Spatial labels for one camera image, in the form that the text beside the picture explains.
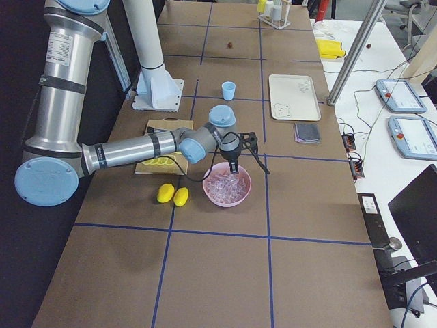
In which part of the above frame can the white cup rack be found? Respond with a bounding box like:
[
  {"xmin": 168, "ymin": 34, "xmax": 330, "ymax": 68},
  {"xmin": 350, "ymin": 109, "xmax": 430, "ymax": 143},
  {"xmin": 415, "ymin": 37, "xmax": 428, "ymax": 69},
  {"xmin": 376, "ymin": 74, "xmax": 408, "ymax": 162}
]
[{"xmin": 257, "ymin": 0, "xmax": 292, "ymax": 30}]

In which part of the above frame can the upper teach pendant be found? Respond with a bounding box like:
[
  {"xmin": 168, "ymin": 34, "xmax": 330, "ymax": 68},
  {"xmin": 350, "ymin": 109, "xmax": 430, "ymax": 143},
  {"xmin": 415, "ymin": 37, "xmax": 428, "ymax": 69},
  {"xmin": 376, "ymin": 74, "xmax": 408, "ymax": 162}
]
[{"xmin": 376, "ymin": 79, "xmax": 427, "ymax": 113}]

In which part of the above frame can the light blue cup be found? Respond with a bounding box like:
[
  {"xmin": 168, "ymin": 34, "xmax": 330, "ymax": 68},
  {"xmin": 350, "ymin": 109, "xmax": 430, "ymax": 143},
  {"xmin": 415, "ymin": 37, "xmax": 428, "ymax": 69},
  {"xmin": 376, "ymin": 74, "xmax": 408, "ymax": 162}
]
[{"xmin": 221, "ymin": 81, "xmax": 236, "ymax": 101}]

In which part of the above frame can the aluminium frame post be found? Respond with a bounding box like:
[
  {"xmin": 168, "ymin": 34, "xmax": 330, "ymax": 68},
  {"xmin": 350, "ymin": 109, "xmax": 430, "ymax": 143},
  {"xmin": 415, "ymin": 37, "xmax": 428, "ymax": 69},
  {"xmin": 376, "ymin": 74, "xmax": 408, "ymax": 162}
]
[{"xmin": 327, "ymin": 0, "xmax": 386, "ymax": 106}]

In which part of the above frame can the cream bear tray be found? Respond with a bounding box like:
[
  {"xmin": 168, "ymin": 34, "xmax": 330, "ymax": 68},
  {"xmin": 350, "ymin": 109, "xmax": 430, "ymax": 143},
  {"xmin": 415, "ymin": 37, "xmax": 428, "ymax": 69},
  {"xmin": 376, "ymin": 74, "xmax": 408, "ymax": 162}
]
[{"xmin": 268, "ymin": 74, "xmax": 321, "ymax": 122}]

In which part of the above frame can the white upturned cup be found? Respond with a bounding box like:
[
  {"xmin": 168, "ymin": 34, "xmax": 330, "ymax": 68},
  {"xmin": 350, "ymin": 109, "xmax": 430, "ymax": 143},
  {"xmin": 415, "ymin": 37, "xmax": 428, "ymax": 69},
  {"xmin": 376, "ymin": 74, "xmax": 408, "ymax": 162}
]
[{"xmin": 270, "ymin": 5, "xmax": 282, "ymax": 21}]

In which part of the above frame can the pink bowl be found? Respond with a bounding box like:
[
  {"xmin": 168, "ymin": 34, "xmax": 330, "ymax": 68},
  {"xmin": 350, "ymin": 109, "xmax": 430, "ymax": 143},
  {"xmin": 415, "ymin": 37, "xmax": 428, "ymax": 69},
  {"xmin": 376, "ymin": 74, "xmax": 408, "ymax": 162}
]
[{"xmin": 203, "ymin": 163, "xmax": 252, "ymax": 207}]

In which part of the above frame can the pile of clear ice cubes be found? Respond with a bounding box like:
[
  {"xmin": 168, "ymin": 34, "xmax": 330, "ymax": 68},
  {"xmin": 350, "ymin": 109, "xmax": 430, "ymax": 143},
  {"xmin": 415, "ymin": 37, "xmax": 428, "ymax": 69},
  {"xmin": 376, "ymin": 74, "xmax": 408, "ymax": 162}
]
[{"xmin": 204, "ymin": 170, "xmax": 251, "ymax": 204}]

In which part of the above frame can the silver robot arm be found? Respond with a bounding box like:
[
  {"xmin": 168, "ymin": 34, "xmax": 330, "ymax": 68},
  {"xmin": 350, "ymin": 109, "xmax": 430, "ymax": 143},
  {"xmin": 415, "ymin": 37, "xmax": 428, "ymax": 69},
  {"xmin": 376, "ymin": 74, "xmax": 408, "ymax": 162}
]
[{"xmin": 14, "ymin": 1, "xmax": 243, "ymax": 206}]

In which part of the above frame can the red black connector board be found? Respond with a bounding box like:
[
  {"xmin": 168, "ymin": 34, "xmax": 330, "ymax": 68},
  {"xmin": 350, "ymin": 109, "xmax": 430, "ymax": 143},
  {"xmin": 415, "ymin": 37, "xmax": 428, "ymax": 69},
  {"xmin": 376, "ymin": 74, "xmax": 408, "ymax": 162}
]
[
  {"xmin": 347, "ymin": 152, "xmax": 365, "ymax": 182},
  {"xmin": 341, "ymin": 133, "xmax": 356, "ymax": 152}
]

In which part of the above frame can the black monitor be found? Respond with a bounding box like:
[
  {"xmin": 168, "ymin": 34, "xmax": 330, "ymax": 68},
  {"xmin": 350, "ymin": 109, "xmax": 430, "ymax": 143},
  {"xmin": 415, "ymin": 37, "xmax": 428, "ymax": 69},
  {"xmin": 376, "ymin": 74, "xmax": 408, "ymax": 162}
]
[{"xmin": 389, "ymin": 164, "xmax": 437, "ymax": 264}]

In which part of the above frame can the yellow lemon near bowl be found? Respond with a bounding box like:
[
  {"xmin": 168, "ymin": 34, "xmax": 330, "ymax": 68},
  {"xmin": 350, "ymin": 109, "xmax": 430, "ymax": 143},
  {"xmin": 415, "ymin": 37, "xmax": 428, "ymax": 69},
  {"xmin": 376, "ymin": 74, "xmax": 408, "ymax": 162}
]
[{"xmin": 173, "ymin": 187, "xmax": 189, "ymax": 207}]

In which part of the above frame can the lower teach pendant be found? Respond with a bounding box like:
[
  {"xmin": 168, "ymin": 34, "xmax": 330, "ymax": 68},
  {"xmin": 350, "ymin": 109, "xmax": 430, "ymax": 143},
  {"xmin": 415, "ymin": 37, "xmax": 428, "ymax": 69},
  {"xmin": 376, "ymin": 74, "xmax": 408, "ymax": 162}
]
[{"xmin": 388, "ymin": 115, "xmax": 436, "ymax": 161}]

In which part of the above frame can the black steel rod tool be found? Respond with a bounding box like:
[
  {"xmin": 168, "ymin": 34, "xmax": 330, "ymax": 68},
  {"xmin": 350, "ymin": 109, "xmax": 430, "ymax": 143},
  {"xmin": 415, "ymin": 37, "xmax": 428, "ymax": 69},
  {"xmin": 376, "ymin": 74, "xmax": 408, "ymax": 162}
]
[{"xmin": 146, "ymin": 126, "xmax": 168, "ymax": 134}]

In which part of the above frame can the teach pendant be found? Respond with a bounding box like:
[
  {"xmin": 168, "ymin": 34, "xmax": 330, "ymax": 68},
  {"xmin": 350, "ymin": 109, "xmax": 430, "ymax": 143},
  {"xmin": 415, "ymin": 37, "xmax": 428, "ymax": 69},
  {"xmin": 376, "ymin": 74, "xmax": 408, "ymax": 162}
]
[
  {"xmin": 388, "ymin": 115, "xmax": 436, "ymax": 161},
  {"xmin": 376, "ymin": 79, "xmax": 427, "ymax": 113}
]

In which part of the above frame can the grey folded cloth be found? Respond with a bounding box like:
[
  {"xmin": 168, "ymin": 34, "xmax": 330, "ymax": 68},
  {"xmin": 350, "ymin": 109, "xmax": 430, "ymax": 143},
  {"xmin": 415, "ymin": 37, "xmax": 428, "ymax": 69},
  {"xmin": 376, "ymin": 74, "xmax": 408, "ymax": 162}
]
[{"xmin": 294, "ymin": 123, "xmax": 321, "ymax": 144}]

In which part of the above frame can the yellow lemon near edge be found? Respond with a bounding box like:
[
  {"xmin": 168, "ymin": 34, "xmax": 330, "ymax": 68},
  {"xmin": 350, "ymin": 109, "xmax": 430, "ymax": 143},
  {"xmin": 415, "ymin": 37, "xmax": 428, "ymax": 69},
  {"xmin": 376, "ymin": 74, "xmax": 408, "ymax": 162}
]
[{"xmin": 156, "ymin": 183, "xmax": 175, "ymax": 204}]

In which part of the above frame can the yellow upturned cup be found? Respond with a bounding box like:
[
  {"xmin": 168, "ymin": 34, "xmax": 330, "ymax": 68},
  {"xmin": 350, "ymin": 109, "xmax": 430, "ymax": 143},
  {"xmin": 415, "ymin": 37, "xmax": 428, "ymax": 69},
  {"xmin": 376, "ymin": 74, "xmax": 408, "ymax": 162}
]
[{"xmin": 257, "ymin": 0, "xmax": 267, "ymax": 14}]

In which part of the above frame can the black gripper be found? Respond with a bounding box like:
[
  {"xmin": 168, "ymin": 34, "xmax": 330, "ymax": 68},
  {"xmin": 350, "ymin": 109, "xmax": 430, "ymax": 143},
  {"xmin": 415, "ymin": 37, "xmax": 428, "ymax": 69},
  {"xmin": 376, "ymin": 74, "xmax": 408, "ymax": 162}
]
[{"xmin": 219, "ymin": 138, "xmax": 242, "ymax": 174}]

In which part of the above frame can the upper red black connector board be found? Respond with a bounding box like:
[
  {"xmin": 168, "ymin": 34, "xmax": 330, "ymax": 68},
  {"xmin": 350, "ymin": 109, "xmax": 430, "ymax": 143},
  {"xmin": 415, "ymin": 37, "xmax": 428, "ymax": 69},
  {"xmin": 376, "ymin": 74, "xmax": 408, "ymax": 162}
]
[{"xmin": 341, "ymin": 133, "xmax": 356, "ymax": 152}]

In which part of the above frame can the black camera cable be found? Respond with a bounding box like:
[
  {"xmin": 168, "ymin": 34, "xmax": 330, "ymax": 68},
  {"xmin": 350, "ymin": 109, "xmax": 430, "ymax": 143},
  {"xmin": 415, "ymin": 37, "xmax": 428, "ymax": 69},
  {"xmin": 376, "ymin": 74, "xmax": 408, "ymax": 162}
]
[{"xmin": 172, "ymin": 135, "xmax": 272, "ymax": 183}]

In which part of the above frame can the lower red black connector board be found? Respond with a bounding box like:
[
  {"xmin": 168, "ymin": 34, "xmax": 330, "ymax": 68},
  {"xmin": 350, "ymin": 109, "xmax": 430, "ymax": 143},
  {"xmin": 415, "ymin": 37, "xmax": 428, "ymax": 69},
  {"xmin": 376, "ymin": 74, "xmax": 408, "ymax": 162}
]
[{"xmin": 347, "ymin": 152, "xmax": 365, "ymax": 182}]

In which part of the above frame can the black labelled bar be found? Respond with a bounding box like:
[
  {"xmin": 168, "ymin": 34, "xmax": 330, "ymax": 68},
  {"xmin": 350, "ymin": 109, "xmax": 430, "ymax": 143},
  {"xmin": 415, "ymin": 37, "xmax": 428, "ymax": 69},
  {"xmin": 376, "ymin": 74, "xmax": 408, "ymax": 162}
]
[{"xmin": 358, "ymin": 193, "xmax": 390, "ymax": 249}]

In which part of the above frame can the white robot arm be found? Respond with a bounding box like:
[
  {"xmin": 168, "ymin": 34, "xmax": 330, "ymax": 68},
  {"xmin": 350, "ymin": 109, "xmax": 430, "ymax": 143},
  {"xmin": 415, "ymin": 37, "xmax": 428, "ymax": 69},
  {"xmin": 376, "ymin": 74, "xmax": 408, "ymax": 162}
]
[{"xmin": 123, "ymin": 0, "xmax": 164, "ymax": 70}]

